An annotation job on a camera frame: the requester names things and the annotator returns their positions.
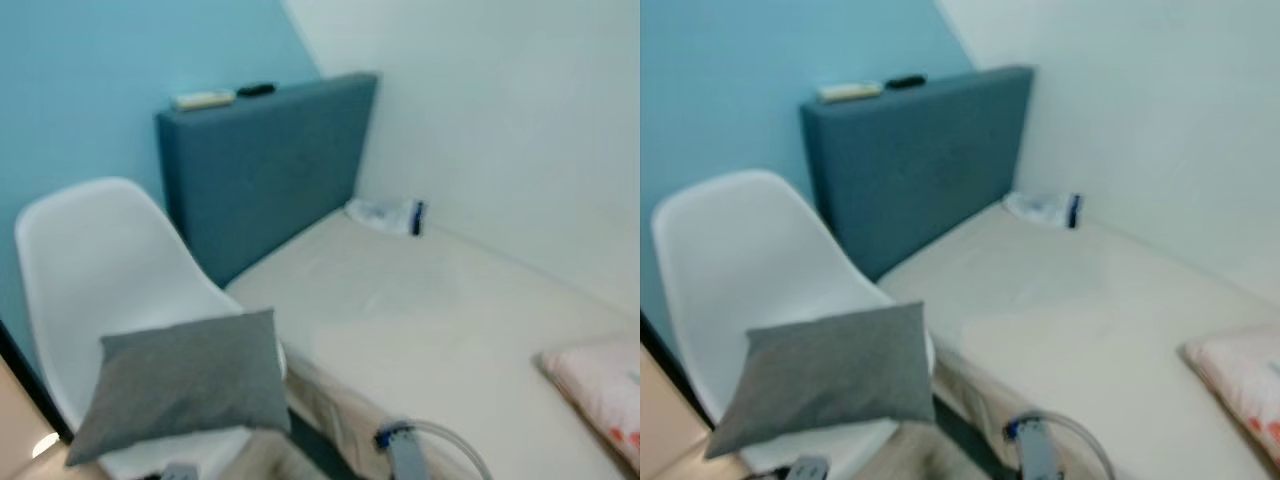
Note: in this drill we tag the pink patterned pillow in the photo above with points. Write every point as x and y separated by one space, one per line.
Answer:
1240 375
600 385

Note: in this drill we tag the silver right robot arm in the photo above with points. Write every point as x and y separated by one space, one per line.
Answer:
408 460
1040 455

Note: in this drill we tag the white plastic shell chair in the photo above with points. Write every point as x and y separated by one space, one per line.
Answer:
730 250
90 260

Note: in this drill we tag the grey square pillow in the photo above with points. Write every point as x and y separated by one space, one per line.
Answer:
180 385
830 375

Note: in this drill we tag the bed with beige mattress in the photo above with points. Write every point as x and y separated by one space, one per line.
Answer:
430 320
1080 320

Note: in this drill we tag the crumpled clear plastic bag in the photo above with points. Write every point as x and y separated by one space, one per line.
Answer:
385 213
1040 207

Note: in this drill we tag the white remote control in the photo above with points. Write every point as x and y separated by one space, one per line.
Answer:
205 100
850 92

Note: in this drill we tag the blue upholstered headboard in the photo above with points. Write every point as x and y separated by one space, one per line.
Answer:
915 165
270 170

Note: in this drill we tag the black remote control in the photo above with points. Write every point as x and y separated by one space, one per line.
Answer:
905 81
256 90

